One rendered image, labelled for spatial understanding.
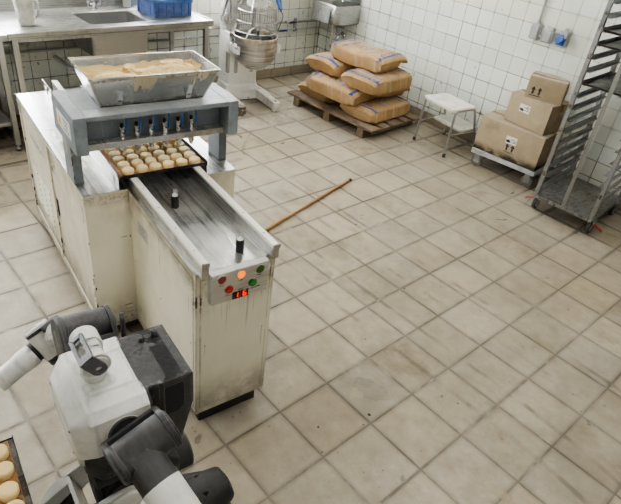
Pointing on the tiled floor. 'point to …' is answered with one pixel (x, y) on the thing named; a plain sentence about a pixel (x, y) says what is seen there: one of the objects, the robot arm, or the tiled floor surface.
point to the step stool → (450, 116)
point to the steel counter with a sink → (69, 26)
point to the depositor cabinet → (92, 210)
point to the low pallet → (351, 116)
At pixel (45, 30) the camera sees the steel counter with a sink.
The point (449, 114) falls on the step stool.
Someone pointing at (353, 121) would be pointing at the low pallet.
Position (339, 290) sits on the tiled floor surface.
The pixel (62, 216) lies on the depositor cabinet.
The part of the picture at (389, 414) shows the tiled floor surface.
